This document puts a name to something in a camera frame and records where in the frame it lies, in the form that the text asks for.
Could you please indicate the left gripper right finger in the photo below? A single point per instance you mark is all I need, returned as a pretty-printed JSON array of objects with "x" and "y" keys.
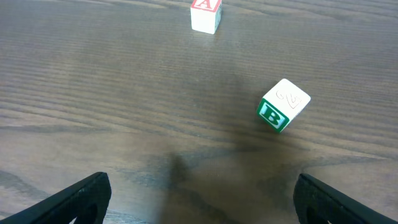
[{"x": 316, "y": 202}]

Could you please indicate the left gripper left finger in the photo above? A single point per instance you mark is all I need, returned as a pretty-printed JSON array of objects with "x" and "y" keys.
[{"x": 83, "y": 202}]

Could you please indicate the red letter A block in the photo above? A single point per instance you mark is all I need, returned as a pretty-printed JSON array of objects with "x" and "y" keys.
[{"x": 206, "y": 15}]

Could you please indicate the white block green B side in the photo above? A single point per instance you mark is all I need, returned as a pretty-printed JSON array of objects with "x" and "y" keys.
[{"x": 281, "y": 104}]

